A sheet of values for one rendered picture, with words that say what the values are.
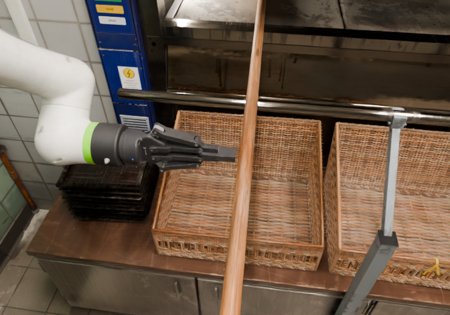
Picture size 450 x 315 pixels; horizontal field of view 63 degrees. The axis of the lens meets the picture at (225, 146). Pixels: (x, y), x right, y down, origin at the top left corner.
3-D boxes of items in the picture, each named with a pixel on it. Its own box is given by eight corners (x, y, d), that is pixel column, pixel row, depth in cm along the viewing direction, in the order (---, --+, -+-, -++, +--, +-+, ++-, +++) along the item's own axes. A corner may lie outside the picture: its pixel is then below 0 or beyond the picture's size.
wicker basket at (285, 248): (182, 157, 162) (176, 107, 142) (311, 167, 157) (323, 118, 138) (154, 256, 127) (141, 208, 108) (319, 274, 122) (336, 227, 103)
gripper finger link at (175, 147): (154, 140, 79) (153, 135, 78) (205, 143, 78) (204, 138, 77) (149, 153, 76) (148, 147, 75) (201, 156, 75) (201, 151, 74)
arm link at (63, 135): (49, 163, 85) (19, 162, 74) (55, 110, 86) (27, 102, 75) (107, 169, 84) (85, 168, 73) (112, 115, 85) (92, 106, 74)
